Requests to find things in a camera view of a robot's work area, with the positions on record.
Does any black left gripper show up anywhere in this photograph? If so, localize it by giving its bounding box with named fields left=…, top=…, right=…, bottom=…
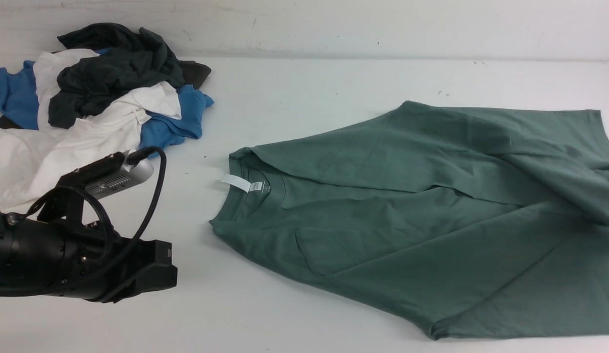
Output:
left=37, top=152, right=178, bottom=303

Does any green long-sleeve shirt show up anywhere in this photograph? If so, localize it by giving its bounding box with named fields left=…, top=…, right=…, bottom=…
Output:
left=210, top=101, right=609, bottom=340

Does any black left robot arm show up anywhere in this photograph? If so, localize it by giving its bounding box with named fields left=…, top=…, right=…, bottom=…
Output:
left=0, top=147, right=178, bottom=303

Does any white shirt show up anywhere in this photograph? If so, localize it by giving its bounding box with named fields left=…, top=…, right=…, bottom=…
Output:
left=0, top=49, right=181, bottom=208

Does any dark grey shirt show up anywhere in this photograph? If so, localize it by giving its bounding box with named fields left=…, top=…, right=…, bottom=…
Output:
left=0, top=23, right=212, bottom=130

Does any blue shirt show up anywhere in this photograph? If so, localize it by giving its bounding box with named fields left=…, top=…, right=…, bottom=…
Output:
left=0, top=47, right=215, bottom=157

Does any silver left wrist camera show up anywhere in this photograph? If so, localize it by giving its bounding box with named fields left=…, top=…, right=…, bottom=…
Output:
left=85, top=152, right=154, bottom=200

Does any black camera cable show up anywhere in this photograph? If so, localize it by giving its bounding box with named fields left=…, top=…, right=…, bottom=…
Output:
left=5, top=146, right=167, bottom=295

